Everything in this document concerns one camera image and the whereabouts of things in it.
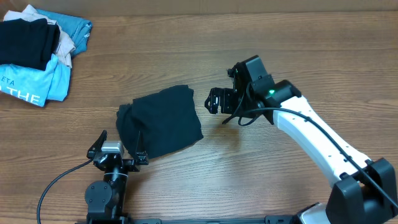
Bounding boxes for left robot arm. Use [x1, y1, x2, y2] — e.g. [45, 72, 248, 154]
[85, 130, 149, 224]

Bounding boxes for folded black garment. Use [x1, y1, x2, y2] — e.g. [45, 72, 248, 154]
[1, 19, 60, 70]

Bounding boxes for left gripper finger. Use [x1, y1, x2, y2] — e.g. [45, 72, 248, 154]
[88, 129, 108, 152]
[135, 131, 146, 156]

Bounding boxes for dark teal t-shirt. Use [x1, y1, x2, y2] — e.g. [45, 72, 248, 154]
[116, 85, 203, 159]

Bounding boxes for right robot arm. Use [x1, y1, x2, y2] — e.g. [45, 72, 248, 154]
[205, 55, 397, 224]

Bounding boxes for light blue printed t-shirt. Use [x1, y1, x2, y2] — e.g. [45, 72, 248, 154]
[1, 54, 71, 107]

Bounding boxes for folded beige garment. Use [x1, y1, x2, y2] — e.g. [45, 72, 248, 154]
[3, 4, 76, 68]

